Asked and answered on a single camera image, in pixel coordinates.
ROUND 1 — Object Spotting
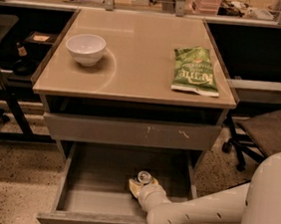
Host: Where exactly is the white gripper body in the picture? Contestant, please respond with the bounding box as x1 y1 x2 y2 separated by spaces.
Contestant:
139 184 170 213

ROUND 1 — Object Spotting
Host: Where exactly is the blue pepsi can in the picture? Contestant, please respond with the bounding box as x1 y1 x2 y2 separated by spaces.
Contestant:
137 170 152 185

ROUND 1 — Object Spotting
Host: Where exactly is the black desk frame left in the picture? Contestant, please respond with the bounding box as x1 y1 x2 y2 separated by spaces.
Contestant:
0 66 64 176

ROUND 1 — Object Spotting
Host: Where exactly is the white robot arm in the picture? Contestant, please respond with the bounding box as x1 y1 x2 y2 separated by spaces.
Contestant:
129 152 281 224

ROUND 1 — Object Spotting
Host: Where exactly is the grey drawer cabinet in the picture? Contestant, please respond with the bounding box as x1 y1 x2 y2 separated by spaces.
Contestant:
33 9 235 163

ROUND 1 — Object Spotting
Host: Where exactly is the open middle drawer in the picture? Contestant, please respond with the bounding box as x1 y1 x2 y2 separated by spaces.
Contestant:
37 142 196 224

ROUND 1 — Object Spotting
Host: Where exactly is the green chip bag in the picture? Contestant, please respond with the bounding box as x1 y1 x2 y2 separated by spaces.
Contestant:
171 46 219 97

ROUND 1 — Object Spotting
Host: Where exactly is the white bowl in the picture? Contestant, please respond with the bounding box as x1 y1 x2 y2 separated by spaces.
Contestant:
66 34 107 67

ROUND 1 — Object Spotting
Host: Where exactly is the black office chair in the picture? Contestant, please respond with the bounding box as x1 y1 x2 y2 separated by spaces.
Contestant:
221 110 281 171

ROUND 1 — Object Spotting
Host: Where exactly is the closed top drawer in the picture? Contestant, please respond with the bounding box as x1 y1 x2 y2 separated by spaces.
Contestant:
44 112 221 151

